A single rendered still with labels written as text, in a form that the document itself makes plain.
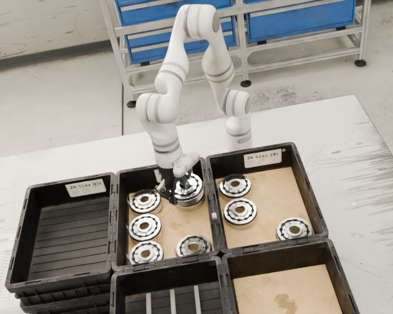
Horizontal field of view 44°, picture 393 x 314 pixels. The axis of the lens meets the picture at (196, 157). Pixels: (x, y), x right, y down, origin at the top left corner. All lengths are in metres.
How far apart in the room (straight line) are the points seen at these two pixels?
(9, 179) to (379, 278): 1.46
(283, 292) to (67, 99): 2.75
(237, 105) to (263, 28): 1.73
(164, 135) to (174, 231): 0.42
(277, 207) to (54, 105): 2.53
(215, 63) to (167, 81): 0.29
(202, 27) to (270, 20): 2.01
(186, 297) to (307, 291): 0.33
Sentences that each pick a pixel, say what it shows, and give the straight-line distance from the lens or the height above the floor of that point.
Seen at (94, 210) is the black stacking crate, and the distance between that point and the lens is 1.67.
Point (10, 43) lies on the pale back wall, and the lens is 4.37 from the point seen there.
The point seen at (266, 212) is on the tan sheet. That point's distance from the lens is 1.55.
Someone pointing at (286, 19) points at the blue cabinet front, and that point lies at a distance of 3.35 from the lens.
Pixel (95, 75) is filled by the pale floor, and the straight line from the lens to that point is 3.98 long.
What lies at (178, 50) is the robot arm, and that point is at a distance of 1.27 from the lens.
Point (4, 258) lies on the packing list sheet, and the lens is 1.86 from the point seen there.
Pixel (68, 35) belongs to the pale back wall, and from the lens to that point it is 4.25.
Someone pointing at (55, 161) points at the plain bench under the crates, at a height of 0.70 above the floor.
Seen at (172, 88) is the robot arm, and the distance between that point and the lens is 1.18.
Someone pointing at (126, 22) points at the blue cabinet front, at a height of 0.63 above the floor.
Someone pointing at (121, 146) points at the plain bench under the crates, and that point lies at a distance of 2.08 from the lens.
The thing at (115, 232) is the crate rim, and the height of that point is 0.93.
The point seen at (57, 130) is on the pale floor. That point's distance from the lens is 3.53.
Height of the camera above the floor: 2.01
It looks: 42 degrees down
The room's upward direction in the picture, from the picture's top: 11 degrees counter-clockwise
